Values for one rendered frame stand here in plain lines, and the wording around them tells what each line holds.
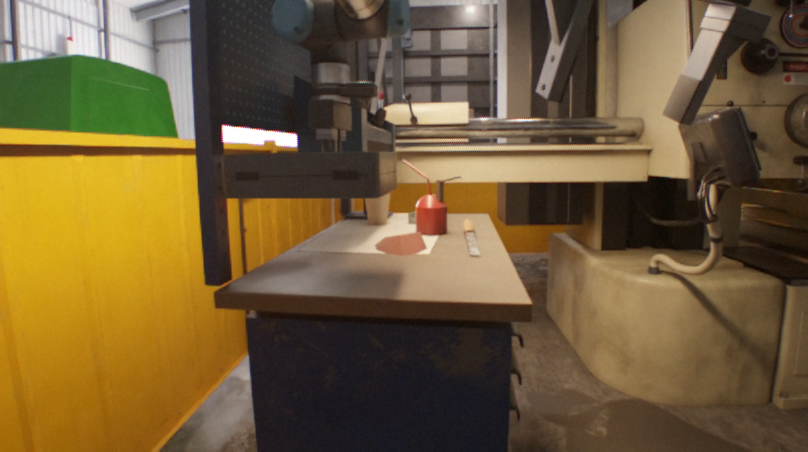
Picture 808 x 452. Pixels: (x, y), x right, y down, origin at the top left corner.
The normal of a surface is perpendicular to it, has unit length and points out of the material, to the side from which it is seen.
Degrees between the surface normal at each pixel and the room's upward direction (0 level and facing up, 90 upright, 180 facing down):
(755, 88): 90
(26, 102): 80
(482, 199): 90
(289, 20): 90
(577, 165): 90
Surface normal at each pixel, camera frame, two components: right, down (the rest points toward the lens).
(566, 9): 0.10, 0.49
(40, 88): -0.10, -0.07
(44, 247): 1.00, 0.00
